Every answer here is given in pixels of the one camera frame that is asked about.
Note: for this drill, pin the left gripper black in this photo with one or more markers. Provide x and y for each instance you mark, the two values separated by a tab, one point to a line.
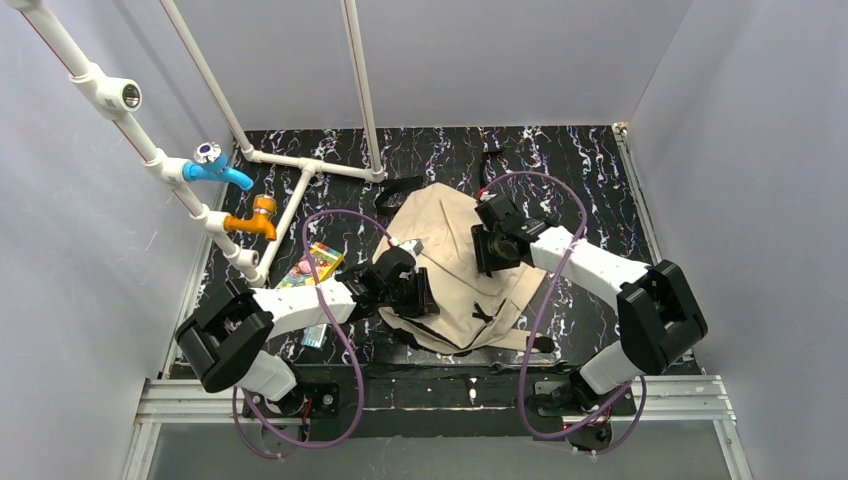
425	295

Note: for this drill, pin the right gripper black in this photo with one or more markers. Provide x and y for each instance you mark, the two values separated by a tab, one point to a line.
481	249

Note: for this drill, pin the yellow crayon box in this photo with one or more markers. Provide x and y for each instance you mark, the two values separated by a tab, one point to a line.
322	261

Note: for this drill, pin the beige student backpack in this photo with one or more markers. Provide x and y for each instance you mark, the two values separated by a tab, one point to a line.
475	310

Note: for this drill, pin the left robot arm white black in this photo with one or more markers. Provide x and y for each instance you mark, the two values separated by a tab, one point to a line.
224	338

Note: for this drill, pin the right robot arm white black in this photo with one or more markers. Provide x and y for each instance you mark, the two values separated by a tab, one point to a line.
658	316

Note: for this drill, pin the teal pencil pack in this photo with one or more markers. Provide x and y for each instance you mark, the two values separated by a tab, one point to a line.
314	336

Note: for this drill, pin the orange tap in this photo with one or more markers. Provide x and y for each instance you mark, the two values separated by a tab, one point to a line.
263	208

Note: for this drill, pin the blue tap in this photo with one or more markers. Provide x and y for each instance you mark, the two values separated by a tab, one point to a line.
211	163

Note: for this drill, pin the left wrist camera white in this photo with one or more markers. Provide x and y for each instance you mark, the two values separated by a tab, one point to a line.
413	246

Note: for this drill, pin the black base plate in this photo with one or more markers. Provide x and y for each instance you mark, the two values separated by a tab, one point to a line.
411	401

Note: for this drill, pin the aluminium rail frame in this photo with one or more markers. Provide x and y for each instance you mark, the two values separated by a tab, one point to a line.
680	426

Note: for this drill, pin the white pvc pipe frame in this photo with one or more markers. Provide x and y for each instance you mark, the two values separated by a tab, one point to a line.
249	245

